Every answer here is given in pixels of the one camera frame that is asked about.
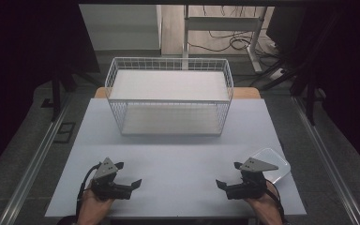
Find person's left hand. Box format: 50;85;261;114
76;187;114;225

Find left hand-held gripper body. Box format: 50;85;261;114
90;157;133;202

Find white power strip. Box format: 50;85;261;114
269;67;285;82

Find white metal desk frame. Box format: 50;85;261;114
182;4;269;75

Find black floor frame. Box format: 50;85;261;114
53;121;77;144

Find person's right hand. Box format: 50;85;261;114
246;183;285;225

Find white cabinet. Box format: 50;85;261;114
78;4;163;52

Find black floor cables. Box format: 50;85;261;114
187;5;284;59

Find white wire basket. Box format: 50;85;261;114
104;56;235;137

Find black metal stand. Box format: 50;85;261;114
289;71;322;127
50;67;101;123

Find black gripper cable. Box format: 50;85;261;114
263;180;288;225
75;161;103;221

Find aluminium rail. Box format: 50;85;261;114
291;96;360;225
0;93;71;225

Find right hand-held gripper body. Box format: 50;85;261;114
225;157;279;201

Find clear plastic container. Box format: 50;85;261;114
249;147;292;185

